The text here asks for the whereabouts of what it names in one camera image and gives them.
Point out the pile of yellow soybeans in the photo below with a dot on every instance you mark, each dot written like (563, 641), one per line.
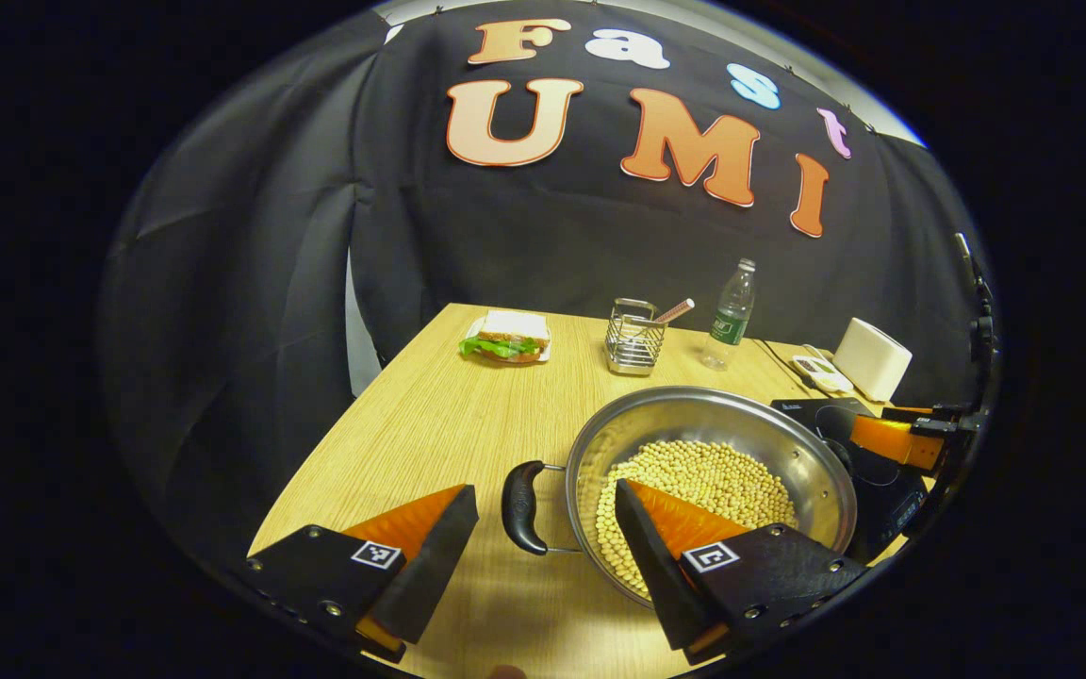
(703, 471)

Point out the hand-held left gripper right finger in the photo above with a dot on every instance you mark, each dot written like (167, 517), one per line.
(651, 556)

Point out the sandwich on white plate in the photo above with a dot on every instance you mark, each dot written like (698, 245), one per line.
(505, 339)

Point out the white divided bean dish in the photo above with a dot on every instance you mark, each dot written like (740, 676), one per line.
(821, 374)

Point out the black induction cooktop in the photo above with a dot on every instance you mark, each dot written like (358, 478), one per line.
(882, 490)

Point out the white toaster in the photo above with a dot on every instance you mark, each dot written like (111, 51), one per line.
(873, 358)

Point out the pink straw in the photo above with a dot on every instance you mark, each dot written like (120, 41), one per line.
(675, 310)

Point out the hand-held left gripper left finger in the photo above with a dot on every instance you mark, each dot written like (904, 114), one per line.
(435, 556)

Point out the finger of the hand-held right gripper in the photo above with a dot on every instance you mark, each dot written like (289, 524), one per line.
(896, 438)

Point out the metal mesh holder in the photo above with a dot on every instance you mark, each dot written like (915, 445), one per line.
(634, 349)

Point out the clear plastic water bottle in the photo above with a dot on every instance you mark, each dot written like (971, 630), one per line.
(730, 316)

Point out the black backdrop cloth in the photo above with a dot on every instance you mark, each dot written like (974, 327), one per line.
(552, 245)

